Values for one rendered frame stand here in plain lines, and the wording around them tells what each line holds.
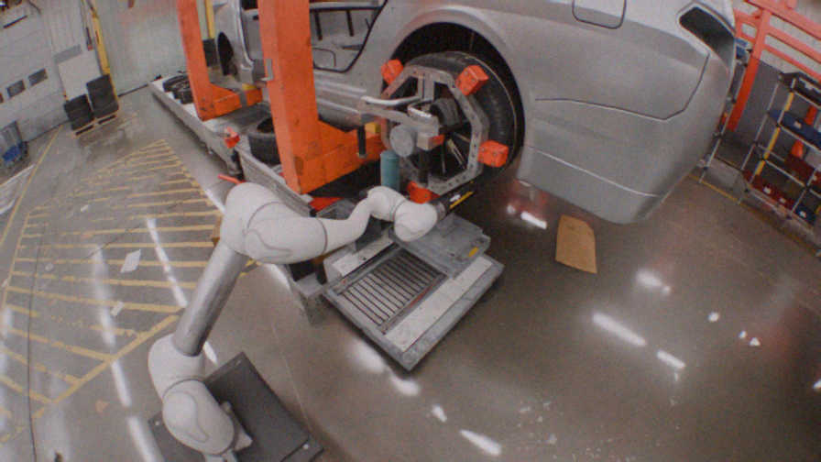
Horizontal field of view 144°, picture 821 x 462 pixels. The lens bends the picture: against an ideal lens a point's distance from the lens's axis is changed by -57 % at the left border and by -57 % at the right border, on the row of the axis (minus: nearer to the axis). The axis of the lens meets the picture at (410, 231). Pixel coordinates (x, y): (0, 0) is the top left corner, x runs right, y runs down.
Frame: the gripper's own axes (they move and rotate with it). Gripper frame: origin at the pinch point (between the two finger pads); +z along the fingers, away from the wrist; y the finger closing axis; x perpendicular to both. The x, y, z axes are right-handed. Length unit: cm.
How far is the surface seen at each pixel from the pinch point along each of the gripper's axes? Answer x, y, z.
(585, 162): -10, 51, 7
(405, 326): -42, -37, -42
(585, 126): 1, 57, 7
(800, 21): -35, 384, 586
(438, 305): -45, -34, -21
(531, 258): -64, -26, 55
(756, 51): -51, 273, 587
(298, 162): 50, -40, -44
